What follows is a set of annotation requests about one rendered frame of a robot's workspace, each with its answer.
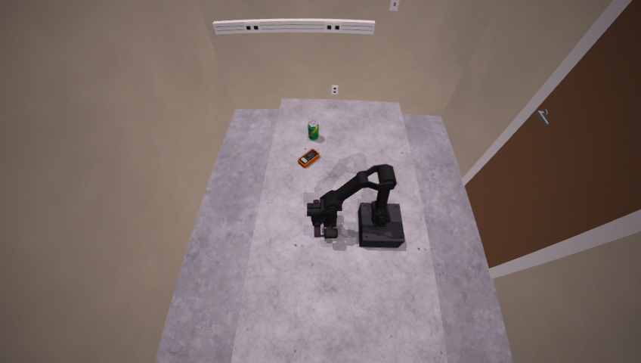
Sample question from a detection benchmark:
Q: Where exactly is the dark purple keyboard panel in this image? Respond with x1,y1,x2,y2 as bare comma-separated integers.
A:
314,200,325,237

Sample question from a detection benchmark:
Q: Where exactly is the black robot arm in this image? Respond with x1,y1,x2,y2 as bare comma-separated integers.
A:
307,164,397,228

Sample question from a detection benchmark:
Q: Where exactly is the green drink can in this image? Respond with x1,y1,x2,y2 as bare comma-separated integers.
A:
308,121,319,140

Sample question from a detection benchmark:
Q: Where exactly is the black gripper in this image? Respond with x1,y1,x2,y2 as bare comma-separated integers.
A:
324,214,338,239

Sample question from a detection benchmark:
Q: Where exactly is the orange pocket multimeter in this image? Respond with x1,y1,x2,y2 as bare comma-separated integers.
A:
298,149,320,168

